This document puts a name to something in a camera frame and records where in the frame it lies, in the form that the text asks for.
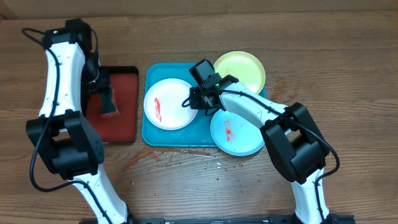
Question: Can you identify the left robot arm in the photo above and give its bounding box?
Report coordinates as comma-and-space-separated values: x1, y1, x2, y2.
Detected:
26, 19, 138, 223

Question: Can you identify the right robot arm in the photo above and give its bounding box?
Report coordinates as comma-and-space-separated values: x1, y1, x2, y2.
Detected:
182, 78, 340, 223

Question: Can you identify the yellow-green plate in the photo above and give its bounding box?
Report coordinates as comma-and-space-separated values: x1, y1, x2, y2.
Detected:
214, 51, 266, 94

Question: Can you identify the light blue plate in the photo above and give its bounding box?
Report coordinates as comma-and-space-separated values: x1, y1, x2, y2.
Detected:
210, 110, 264, 156

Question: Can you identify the black red-lined tray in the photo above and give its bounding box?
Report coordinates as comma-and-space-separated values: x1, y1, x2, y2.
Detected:
85, 66, 139, 142

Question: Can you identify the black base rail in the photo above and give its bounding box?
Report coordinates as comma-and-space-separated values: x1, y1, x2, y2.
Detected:
79, 214, 356, 224

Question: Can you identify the white plate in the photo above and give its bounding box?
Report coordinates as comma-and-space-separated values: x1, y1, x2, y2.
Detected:
144, 78, 198, 131

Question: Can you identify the teal plastic tray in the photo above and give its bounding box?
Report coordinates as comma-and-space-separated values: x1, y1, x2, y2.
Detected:
141, 62, 267, 148

